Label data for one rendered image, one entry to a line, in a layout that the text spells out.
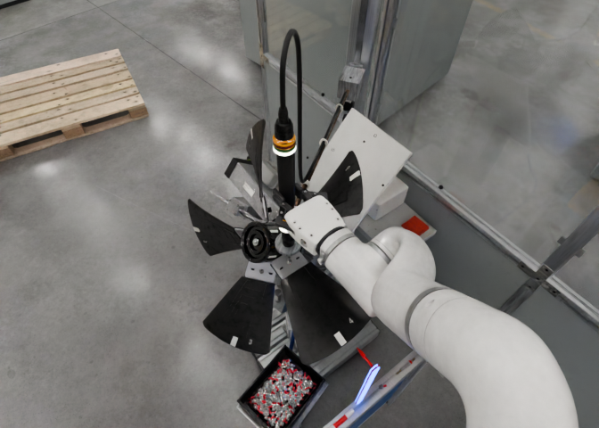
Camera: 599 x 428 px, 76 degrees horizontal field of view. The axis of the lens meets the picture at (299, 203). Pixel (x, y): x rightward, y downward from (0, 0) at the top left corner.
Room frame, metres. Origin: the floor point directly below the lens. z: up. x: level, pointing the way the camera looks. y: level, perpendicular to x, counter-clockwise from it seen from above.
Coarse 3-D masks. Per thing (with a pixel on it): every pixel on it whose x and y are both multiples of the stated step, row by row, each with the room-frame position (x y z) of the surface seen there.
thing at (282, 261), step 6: (282, 258) 0.56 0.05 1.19; (294, 258) 0.56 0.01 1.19; (300, 258) 0.57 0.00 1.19; (276, 264) 0.54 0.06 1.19; (282, 264) 0.54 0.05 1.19; (288, 264) 0.55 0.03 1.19; (294, 264) 0.55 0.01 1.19; (300, 264) 0.55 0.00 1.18; (306, 264) 0.55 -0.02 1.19; (276, 270) 0.52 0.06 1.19; (282, 270) 0.53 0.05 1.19; (288, 270) 0.53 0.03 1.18; (294, 270) 0.53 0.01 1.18; (282, 276) 0.51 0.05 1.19
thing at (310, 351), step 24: (312, 264) 0.55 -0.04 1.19; (288, 288) 0.47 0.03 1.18; (312, 288) 0.47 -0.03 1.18; (336, 288) 0.47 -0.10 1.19; (288, 312) 0.41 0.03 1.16; (312, 312) 0.41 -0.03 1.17; (336, 312) 0.41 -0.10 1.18; (360, 312) 0.40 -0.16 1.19; (312, 336) 0.35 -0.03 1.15; (312, 360) 0.30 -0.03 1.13
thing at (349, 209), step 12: (348, 156) 0.75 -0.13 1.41; (336, 180) 0.68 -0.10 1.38; (348, 180) 0.65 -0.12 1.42; (360, 180) 0.62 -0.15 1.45; (336, 192) 0.63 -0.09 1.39; (348, 192) 0.61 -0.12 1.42; (360, 192) 0.59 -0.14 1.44; (336, 204) 0.59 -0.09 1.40; (348, 204) 0.57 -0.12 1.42; (360, 204) 0.56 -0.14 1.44
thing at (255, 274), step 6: (252, 264) 0.58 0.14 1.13; (258, 264) 0.58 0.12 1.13; (264, 264) 0.58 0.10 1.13; (246, 270) 0.56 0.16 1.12; (252, 270) 0.56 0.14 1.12; (258, 270) 0.57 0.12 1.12; (264, 270) 0.57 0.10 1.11; (270, 270) 0.57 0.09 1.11; (246, 276) 0.55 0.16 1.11; (252, 276) 0.55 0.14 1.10; (258, 276) 0.55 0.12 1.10; (264, 276) 0.55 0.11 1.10; (270, 276) 0.56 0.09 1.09; (270, 282) 0.55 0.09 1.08
